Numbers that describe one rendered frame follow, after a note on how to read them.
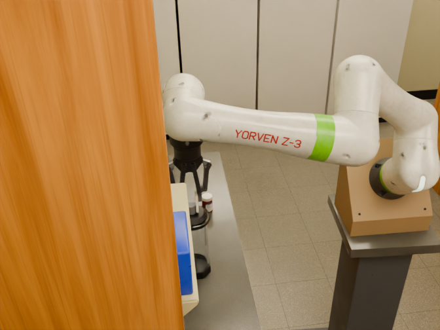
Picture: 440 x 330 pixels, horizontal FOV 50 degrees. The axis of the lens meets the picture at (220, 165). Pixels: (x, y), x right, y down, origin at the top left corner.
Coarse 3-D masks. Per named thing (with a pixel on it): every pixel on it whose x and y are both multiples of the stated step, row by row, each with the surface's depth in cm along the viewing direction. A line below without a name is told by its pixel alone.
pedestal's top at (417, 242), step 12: (336, 216) 179; (348, 240) 166; (360, 240) 166; (372, 240) 166; (384, 240) 166; (396, 240) 166; (408, 240) 166; (420, 240) 166; (432, 240) 165; (348, 252) 166; (360, 252) 163; (372, 252) 164; (384, 252) 164; (396, 252) 164; (408, 252) 165; (420, 252) 165; (432, 252) 165
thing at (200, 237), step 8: (208, 216) 144; (200, 224) 141; (192, 232) 142; (200, 232) 143; (192, 240) 144; (200, 240) 144; (200, 248) 146; (208, 248) 151; (200, 256) 148; (208, 256) 152; (200, 264) 150; (208, 264) 153
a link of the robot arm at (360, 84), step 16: (352, 64) 117; (368, 64) 116; (336, 80) 120; (352, 80) 116; (368, 80) 115; (384, 80) 119; (336, 96) 119; (352, 96) 115; (368, 96) 115; (384, 96) 123; (400, 96) 129; (336, 112) 118; (384, 112) 130; (400, 112) 133; (416, 112) 138; (432, 112) 145; (400, 128) 143; (416, 128) 143; (432, 128) 145
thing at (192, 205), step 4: (192, 204) 142; (192, 208) 141; (200, 208) 145; (192, 212) 142; (200, 212) 143; (204, 212) 144; (192, 216) 142; (196, 216) 142; (200, 216) 142; (204, 216) 143; (192, 220) 140; (196, 220) 141; (200, 220) 141; (192, 224) 140; (196, 224) 141
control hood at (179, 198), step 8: (176, 184) 99; (184, 184) 98; (176, 192) 96; (184, 192) 96; (176, 200) 94; (184, 200) 94; (176, 208) 92; (184, 208) 92; (192, 248) 83; (192, 256) 81; (192, 264) 79; (192, 272) 77; (192, 280) 76; (184, 296) 73; (192, 296) 73; (184, 304) 73; (192, 304) 73; (184, 312) 74
